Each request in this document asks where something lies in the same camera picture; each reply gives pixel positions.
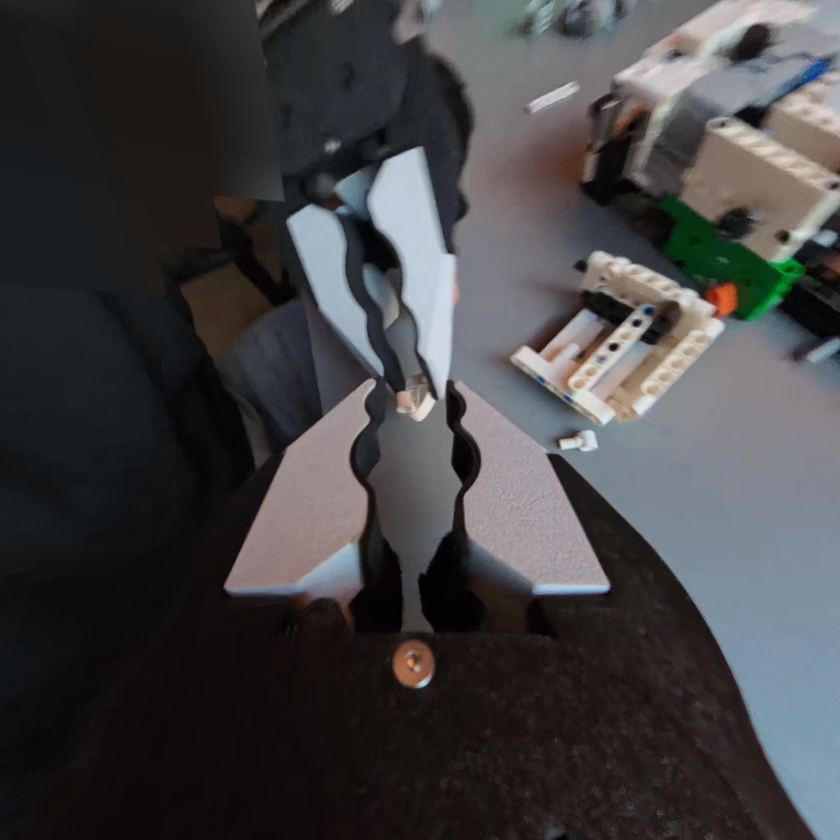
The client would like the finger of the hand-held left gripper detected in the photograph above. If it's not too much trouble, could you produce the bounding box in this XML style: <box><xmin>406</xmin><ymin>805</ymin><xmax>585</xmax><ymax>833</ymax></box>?
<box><xmin>366</xmin><ymin>147</ymin><xmax>458</xmax><ymax>403</ymax></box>
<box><xmin>287</xmin><ymin>203</ymin><xmax>408</xmax><ymax>398</ymax></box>

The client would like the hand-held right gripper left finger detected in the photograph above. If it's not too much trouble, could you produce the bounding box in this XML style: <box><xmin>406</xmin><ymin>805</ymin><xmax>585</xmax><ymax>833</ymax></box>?
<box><xmin>223</xmin><ymin>377</ymin><xmax>386</xmax><ymax>616</ymax></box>

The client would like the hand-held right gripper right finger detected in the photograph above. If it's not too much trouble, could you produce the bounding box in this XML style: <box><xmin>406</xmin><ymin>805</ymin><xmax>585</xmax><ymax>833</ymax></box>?
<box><xmin>446</xmin><ymin>379</ymin><xmax>613</xmax><ymax>598</ymax></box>

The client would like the small white lego connector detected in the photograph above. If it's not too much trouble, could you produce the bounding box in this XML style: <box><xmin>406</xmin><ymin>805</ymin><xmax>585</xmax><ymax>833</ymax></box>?
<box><xmin>395</xmin><ymin>377</ymin><xmax>437</xmax><ymax>422</ymax></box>

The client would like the white flat lego plate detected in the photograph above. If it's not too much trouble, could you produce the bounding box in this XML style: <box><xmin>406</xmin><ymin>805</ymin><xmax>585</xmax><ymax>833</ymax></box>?
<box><xmin>525</xmin><ymin>80</ymin><xmax>582</xmax><ymax>114</ymax></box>

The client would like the white grey green lego vehicle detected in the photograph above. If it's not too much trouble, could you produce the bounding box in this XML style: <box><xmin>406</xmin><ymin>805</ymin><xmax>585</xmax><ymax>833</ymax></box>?
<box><xmin>581</xmin><ymin>0</ymin><xmax>840</xmax><ymax>342</ymax></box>

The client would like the white lego beam frame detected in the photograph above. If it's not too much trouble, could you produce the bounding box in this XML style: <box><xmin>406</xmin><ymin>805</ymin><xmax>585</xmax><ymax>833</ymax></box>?
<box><xmin>511</xmin><ymin>251</ymin><xmax>728</xmax><ymax>426</ymax></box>

